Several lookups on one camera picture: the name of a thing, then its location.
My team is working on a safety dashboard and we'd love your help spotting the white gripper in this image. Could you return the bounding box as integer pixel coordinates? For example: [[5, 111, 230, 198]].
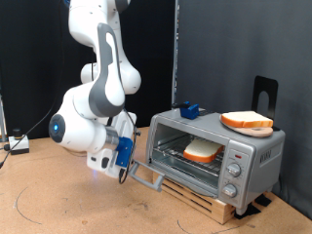
[[86, 109, 142, 179]]

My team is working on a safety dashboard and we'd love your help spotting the glass oven door with handle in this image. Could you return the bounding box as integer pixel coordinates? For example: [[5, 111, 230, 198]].
[[128, 159, 219, 199]]

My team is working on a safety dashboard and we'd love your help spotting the metal spatula with blue grip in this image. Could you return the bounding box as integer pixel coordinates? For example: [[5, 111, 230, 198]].
[[171, 100, 211, 121]]

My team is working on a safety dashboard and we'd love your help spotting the white bread slice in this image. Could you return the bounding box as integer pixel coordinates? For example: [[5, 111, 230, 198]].
[[219, 110, 274, 129], [182, 137, 225, 164]]

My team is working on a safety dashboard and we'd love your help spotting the silver oven knob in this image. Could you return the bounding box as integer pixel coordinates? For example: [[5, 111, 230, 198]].
[[221, 183, 238, 199], [226, 163, 242, 178]]

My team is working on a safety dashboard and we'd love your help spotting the silver toaster oven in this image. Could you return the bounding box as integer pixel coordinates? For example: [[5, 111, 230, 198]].
[[144, 106, 287, 216]]

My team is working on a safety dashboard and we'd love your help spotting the wooden slatted crate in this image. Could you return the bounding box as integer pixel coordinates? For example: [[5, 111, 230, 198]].
[[151, 172, 237, 226]]

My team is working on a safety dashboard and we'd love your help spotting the vertical metal pole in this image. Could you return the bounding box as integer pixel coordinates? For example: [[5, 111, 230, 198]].
[[171, 0, 181, 106]]

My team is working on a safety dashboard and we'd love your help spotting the grey emergency stop box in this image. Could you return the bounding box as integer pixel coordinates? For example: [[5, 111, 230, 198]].
[[8, 128, 31, 156]]

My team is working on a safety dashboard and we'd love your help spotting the black metal bookend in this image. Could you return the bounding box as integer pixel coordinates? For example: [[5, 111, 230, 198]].
[[252, 75, 281, 132]]

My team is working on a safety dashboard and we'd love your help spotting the black backdrop curtain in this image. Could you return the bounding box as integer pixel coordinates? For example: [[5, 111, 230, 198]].
[[0, 0, 178, 141]]

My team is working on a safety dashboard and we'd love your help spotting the black tape patch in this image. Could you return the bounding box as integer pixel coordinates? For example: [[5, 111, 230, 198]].
[[254, 193, 273, 208], [233, 202, 261, 220]]

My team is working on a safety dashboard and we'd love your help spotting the grey backdrop curtain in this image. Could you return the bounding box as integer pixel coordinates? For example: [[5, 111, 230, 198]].
[[176, 0, 312, 219]]

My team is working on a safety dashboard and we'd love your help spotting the metal wire oven rack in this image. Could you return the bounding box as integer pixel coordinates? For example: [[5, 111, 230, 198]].
[[152, 134, 227, 178]]

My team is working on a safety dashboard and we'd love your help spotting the black camera cable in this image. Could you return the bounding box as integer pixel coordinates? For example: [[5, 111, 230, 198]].
[[118, 106, 139, 185]]

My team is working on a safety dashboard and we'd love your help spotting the black hanging cable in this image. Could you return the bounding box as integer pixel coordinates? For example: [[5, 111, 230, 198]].
[[0, 64, 62, 169]]

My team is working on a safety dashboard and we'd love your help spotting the metal frame post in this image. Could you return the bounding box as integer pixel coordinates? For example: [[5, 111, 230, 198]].
[[0, 94, 7, 143]]

